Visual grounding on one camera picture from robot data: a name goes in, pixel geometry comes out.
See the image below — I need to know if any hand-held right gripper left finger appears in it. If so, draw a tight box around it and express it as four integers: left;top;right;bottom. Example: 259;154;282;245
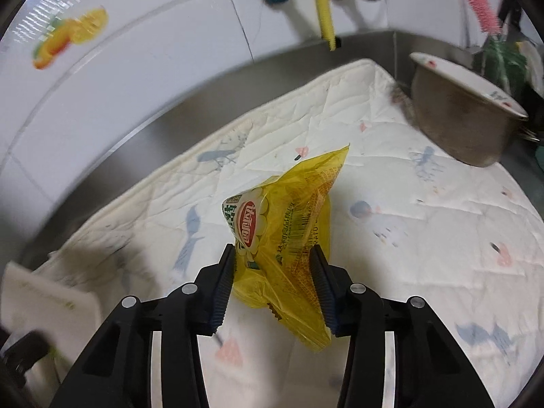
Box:
49;243;236;408

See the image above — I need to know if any metal saucepan with white lid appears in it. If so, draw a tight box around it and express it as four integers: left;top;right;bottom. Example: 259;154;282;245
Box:
409;52;529;168

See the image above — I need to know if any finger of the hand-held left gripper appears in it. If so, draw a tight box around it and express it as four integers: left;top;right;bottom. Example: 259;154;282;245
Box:
1;333;52;375

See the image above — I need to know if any yellow gas hose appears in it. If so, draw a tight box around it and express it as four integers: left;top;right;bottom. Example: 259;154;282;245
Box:
310;0;337;50

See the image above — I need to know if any black-handled knife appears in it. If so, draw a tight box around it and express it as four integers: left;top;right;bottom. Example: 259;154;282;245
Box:
500;0;524;47

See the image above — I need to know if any white carton box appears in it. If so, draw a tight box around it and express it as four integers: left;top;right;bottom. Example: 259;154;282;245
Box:
0;261;100;375

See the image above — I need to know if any yellow snack packet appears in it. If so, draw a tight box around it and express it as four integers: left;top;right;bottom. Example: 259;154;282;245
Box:
222;144;351;353

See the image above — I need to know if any white quilted printed blanket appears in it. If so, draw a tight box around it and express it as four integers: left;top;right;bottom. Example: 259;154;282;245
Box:
32;58;544;408

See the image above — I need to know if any pink bottle brush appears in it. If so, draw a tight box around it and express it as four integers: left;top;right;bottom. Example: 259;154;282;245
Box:
462;0;501;35

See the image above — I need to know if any green glass jar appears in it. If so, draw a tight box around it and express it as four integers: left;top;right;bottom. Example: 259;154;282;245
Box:
480;36;530;94

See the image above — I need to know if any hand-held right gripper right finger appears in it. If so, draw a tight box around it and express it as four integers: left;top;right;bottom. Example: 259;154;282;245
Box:
309;245;496;408

